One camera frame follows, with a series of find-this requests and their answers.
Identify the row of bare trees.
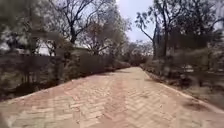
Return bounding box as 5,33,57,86
0,0,133,58

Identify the row of dark trees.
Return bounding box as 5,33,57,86
134,0,224,68

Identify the row of dry bushes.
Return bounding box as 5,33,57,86
139,49,224,88

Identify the pale brick path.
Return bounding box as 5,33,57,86
0,66,224,128

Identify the long dark hedge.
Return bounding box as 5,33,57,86
0,52,132,101

